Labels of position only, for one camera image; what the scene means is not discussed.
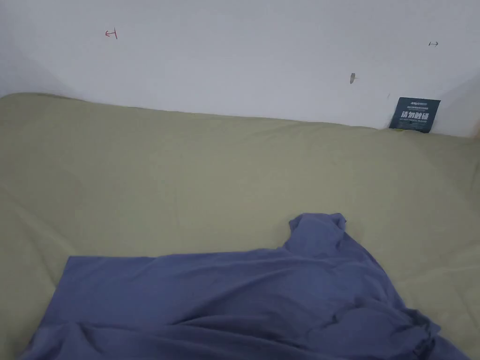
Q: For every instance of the bed with pale green sheet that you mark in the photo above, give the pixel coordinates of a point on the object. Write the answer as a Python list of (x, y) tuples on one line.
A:
[(157, 176)]

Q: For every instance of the dark blue shirt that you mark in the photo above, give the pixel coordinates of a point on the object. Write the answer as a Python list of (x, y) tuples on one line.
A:
[(240, 300)]

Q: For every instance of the dark teal printed card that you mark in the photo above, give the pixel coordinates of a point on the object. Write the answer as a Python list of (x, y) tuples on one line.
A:
[(413, 114)]

